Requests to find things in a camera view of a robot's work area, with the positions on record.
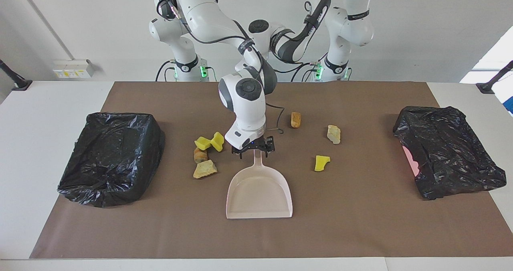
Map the beige plastic dustpan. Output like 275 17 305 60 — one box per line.
226 150 293 219

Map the black plastic trash bag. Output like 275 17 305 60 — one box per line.
393 106 507 200
57 112 166 208

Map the pink plastic bin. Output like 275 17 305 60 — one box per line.
402 146 421 177

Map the brown table mat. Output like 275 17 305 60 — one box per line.
30 81 513 259

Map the black clamp stand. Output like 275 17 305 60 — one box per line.
0 59 32 91
476 61 513 94

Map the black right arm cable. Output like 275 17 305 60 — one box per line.
168 0 286 135

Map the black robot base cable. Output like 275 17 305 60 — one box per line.
156 60 178 82
291 62 321 82

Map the white wall socket box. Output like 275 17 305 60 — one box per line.
53 59 95 79

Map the grey wall conduit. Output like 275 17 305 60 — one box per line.
15 0 75 61

